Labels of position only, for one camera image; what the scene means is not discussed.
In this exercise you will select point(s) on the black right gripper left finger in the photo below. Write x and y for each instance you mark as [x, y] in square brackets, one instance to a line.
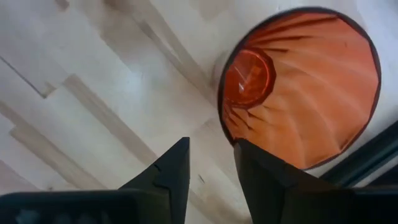
[174, 174]

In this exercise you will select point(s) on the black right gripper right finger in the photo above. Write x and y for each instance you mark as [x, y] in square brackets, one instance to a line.
[264, 186]

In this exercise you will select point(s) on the translucent orange ribbed cup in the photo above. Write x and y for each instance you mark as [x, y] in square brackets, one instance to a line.
[311, 93]

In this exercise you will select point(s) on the black aluminium table frame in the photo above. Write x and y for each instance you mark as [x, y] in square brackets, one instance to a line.
[363, 158]

